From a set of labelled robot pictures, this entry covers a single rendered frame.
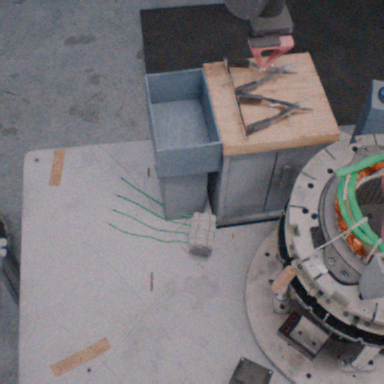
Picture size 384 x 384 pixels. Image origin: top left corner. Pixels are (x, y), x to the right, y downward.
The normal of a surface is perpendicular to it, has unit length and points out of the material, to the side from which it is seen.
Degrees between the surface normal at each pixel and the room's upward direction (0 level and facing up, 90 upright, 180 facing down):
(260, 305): 0
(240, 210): 90
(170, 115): 0
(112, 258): 0
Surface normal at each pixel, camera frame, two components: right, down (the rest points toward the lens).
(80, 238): -0.04, -0.58
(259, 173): 0.13, 0.80
